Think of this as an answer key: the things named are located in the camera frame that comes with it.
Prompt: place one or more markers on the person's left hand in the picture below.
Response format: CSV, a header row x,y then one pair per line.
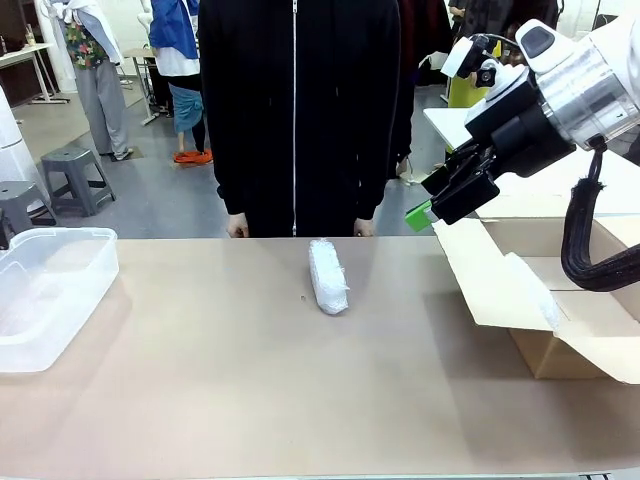
x,y
364,228

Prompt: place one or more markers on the grey plastic stool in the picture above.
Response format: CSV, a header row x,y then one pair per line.
x,y
75,175
25,197

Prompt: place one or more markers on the person's right forearm black sleeve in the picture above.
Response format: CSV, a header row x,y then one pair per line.
x,y
225,165

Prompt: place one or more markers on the small background table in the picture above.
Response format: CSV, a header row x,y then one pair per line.
x,y
140,55

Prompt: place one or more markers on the clear plastic bin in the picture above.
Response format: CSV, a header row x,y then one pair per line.
x,y
55,300

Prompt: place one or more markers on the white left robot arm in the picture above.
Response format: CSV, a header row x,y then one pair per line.
x,y
12,150

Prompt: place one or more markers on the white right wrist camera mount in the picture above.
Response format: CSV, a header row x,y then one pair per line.
x,y
480,65

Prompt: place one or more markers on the person's right hand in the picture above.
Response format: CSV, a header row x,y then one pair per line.
x,y
237,227

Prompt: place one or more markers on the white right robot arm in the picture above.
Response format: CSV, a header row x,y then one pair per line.
x,y
595,85

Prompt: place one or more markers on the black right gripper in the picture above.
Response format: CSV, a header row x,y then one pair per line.
x,y
525,135

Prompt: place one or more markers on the bubble-wrapped clock fully white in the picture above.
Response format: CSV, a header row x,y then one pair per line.
x,y
328,277

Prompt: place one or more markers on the bubble-wrapped clock showing grey face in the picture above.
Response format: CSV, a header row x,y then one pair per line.
x,y
537,292

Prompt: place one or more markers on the white side table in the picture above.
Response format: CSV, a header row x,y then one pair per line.
x,y
445,125

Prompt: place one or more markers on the figure in floral shirt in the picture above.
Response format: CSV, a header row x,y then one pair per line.
x,y
95,75

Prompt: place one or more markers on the person's left forearm black sleeve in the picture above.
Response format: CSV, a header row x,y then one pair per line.
x,y
385,165

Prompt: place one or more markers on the person in black hoodie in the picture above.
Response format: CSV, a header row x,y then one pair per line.
x,y
300,100

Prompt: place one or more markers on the brown cardboard box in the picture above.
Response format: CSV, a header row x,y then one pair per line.
x,y
590,300

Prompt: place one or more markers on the person in yellow apron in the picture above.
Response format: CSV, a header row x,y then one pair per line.
x,y
465,92

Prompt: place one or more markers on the person in blue jacket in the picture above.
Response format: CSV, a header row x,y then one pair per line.
x,y
175,65

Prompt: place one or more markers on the white background desk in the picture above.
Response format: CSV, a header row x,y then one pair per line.
x,y
25,52

